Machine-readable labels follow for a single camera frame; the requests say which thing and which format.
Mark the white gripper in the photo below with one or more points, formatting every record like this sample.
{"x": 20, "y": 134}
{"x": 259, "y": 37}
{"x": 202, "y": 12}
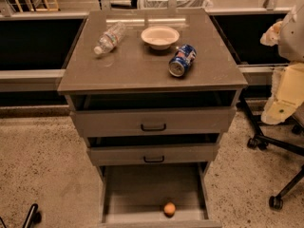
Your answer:
{"x": 292, "y": 38}

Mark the grey drawer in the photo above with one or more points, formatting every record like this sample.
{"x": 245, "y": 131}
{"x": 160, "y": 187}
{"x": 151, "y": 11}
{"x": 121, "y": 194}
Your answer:
{"x": 101, "y": 156}
{"x": 140, "y": 122}
{"x": 134, "y": 196}

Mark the orange fruit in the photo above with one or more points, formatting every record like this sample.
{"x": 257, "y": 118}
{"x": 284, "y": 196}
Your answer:
{"x": 169, "y": 209}

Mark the black wheeled base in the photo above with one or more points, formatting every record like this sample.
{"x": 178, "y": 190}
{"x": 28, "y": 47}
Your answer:
{"x": 33, "y": 217}

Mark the clear plastic water bottle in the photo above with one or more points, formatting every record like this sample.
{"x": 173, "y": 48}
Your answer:
{"x": 110, "y": 38}

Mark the grey drawer cabinet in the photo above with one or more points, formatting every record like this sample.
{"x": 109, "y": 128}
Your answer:
{"x": 134, "y": 76}

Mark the blue soda can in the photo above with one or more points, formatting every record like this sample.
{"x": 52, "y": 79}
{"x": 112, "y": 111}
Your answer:
{"x": 182, "y": 60}

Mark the grey top drawer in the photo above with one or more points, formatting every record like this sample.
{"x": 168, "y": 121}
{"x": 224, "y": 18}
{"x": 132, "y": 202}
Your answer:
{"x": 140, "y": 122}

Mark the wire mesh basket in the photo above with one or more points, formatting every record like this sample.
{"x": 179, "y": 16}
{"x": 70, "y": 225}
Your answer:
{"x": 181, "y": 4}

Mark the white paper bowl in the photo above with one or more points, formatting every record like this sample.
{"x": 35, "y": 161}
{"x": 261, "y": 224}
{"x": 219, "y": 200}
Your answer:
{"x": 160, "y": 37}

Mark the black office chair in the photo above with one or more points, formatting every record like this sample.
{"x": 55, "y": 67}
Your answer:
{"x": 261, "y": 141}

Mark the grey bottom drawer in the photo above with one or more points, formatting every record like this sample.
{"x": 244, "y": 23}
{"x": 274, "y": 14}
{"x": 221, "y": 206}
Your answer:
{"x": 134, "y": 196}

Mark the grey middle drawer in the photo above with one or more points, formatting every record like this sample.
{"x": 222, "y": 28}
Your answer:
{"x": 101, "y": 156}

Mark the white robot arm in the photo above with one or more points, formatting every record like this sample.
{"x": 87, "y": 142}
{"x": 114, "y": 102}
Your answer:
{"x": 288, "y": 34}

